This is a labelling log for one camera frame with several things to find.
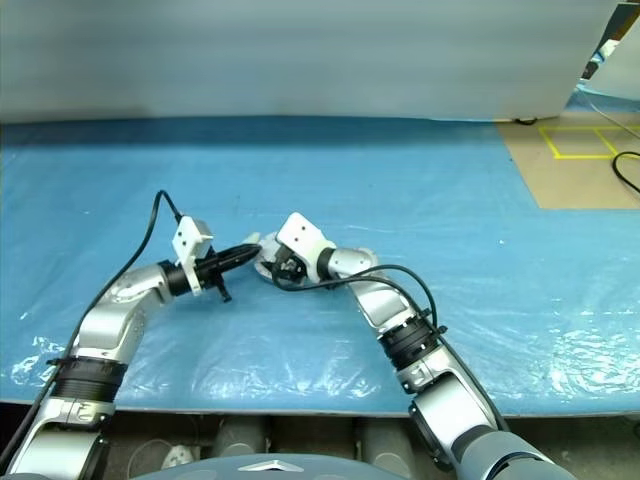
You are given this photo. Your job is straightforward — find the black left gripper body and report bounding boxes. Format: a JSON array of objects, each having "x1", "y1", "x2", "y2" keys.
[{"x1": 192, "y1": 252, "x2": 233, "y2": 305}]

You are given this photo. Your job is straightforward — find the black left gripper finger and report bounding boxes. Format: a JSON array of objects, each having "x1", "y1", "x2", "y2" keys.
[
  {"x1": 222, "y1": 249, "x2": 263, "y2": 274},
  {"x1": 215, "y1": 243, "x2": 262, "y2": 264}
]

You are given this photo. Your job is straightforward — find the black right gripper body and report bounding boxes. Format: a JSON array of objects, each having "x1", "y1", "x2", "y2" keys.
[{"x1": 273, "y1": 244, "x2": 308, "y2": 285}]

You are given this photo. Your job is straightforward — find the small white object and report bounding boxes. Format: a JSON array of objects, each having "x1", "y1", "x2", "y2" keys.
[
  {"x1": 243, "y1": 230, "x2": 281, "y2": 259},
  {"x1": 162, "y1": 444, "x2": 194, "y2": 469}
]

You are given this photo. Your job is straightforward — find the gray rounded cylinder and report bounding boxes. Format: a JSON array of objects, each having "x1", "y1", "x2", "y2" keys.
[
  {"x1": 214, "y1": 417, "x2": 271, "y2": 459},
  {"x1": 357, "y1": 417, "x2": 416, "y2": 466}
]

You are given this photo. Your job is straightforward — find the small white object under table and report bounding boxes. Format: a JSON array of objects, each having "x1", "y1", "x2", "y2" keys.
[{"x1": 162, "y1": 444, "x2": 194, "y2": 469}]

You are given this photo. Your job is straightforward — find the large white backdrop board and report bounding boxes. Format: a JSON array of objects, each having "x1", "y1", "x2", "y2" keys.
[{"x1": 0, "y1": 0, "x2": 621, "y2": 126}]

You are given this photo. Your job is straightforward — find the brown floor mat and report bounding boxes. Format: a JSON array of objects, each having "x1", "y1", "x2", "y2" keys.
[{"x1": 494, "y1": 112, "x2": 640, "y2": 209}]

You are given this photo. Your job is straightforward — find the small white board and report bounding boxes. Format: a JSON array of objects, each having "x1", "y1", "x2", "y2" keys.
[{"x1": 592, "y1": 34, "x2": 640, "y2": 101}]

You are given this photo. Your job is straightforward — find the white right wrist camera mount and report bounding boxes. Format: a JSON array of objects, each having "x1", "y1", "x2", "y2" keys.
[{"x1": 276, "y1": 212, "x2": 337, "y2": 282}]

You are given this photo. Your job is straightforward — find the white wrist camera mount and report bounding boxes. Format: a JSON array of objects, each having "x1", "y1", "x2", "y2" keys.
[
  {"x1": 171, "y1": 214, "x2": 215, "y2": 297},
  {"x1": 276, "y1": 212, "x2": 337, "y2": 282}
]

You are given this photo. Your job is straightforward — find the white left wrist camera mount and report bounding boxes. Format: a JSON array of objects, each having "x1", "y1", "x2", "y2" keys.
[{"x1": 171, "y1": 214, "x2": 215, "y2": 297}]

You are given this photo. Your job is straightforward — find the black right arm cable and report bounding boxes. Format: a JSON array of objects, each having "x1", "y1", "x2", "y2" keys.
[{"x1": 272, "y1": 263, "x2": 509, "y2": 434}]

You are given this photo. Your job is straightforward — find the black floor cable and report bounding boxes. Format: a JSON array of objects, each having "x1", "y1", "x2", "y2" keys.
[{"x1": 612, "y1": 151, "x2": 640, "y2": 194}]

